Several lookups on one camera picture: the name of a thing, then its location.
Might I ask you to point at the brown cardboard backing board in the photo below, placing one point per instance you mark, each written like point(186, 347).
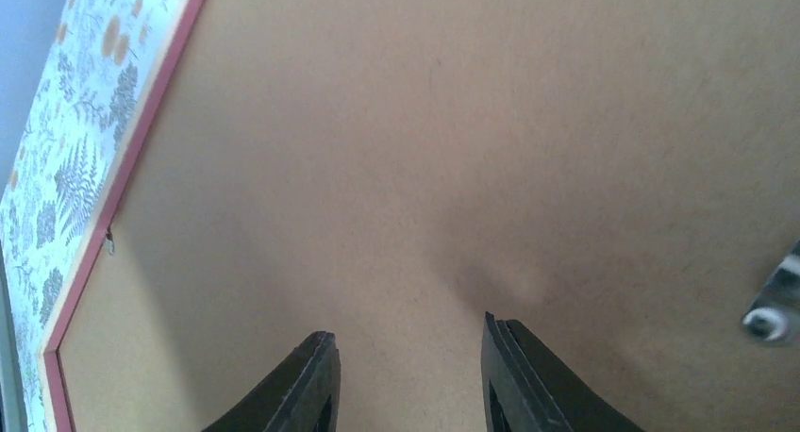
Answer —
point(619, 175)

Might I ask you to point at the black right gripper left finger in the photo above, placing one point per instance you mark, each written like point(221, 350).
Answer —
point(301, 393)

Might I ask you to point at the pink wooden picture frame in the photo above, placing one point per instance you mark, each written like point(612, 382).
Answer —
point(55, 395)

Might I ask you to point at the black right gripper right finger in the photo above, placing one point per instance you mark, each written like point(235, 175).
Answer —
point(526, 387)

